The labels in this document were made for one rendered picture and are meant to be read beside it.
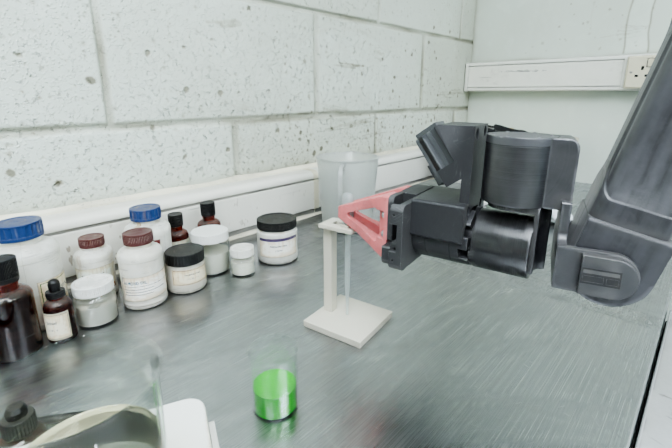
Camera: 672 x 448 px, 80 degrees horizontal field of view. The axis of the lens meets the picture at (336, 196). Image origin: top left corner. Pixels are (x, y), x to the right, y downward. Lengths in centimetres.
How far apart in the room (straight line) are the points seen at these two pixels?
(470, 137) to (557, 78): 109
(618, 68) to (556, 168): 106
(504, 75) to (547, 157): 115
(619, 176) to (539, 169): 5
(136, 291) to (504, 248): 44
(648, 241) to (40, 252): 59
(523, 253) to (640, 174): 10
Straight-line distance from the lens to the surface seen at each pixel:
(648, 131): 37
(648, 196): 37
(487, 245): 38
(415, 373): 45
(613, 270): 36
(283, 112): 89
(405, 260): 40
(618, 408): 48
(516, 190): 36
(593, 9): 150
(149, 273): 58
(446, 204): 37
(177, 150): 77
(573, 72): 144
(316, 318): 51
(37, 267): 58
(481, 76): 153
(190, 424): 28
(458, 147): 37
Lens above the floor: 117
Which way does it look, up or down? 14 degrees down
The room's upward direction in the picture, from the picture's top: straight up
